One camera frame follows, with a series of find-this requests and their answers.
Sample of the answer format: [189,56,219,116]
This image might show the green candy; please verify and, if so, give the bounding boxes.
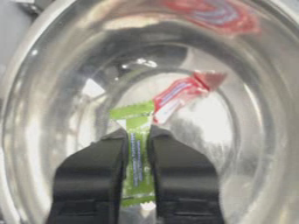
[108,100,157,208]

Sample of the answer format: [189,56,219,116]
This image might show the steel bowl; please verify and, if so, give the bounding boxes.
[0,0,299,224]

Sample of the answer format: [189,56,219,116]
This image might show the red candy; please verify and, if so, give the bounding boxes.
[151,70,228,125]

